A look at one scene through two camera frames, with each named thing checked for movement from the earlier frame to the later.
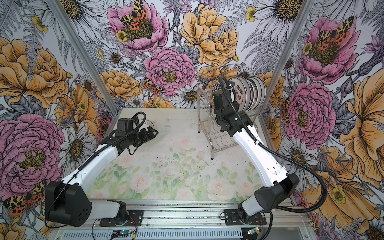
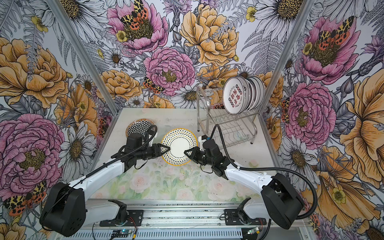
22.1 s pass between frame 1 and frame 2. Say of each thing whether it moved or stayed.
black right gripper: moved
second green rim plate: stayed
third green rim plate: stayed
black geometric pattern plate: moved
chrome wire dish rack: stayed
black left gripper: moved
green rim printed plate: stayed
